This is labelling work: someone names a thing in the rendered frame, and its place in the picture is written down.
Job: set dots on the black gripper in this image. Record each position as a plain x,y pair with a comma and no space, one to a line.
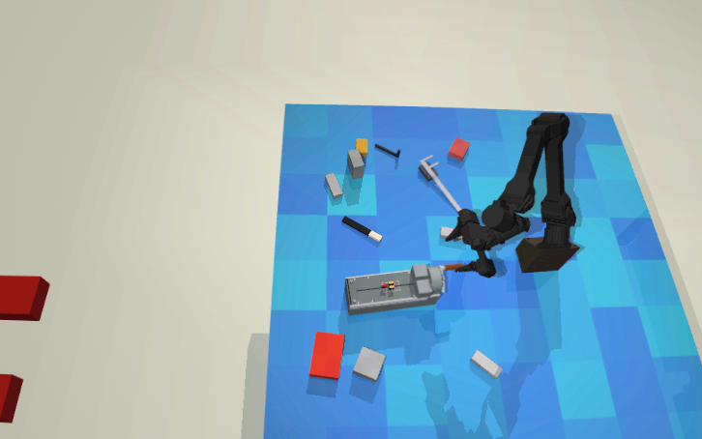
483,265

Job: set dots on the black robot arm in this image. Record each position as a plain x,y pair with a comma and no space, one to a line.
548,131

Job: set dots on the orange-brown rectangular block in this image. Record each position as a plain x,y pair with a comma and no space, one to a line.
361,144

